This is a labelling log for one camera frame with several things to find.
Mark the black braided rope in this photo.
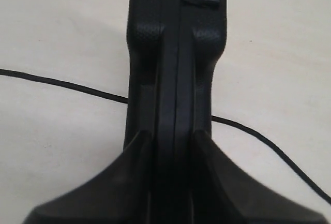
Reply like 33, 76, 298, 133
0, 69, 331, 199

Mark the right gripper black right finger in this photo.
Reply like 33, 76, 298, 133
192, 130, 326, 223

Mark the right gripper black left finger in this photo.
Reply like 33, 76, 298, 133
24, 131, 152, 223

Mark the black plastic carry case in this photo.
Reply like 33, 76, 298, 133
124, 0, 228, 157

